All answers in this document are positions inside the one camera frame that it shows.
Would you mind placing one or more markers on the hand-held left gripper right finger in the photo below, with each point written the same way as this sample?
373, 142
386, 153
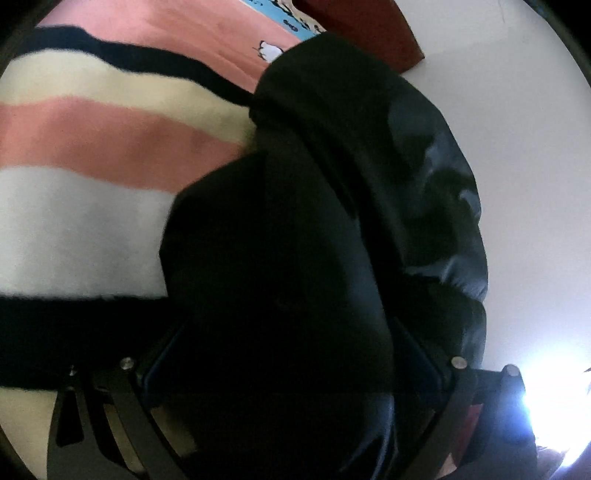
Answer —
427, 369

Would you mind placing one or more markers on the black puffer jacket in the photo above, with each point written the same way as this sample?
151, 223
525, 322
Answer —
300, 230

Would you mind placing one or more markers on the dark red headboard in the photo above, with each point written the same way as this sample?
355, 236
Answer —
364, 27

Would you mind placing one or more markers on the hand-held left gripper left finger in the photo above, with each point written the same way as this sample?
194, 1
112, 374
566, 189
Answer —
161, 357

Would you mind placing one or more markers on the striped cartoon printed blanket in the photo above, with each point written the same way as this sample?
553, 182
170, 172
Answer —
92, 184

